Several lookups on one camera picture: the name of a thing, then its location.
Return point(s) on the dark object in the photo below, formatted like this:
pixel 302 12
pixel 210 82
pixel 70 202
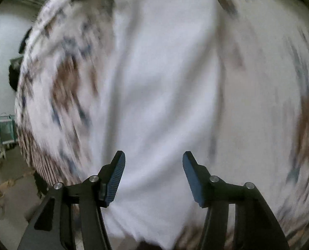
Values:
pixel 13 75

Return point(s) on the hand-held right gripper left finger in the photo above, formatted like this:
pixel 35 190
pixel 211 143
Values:
pixel 116 177

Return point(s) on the white garment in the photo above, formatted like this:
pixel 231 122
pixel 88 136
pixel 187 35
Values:
pixel 165 96

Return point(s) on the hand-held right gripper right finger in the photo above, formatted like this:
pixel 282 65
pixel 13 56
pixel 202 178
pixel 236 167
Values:
pixel 193 179

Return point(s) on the patterned bedsheet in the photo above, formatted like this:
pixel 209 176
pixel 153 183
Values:
pixel 264 88

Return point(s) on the teal container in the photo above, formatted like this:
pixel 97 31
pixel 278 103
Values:
pixel 6 130

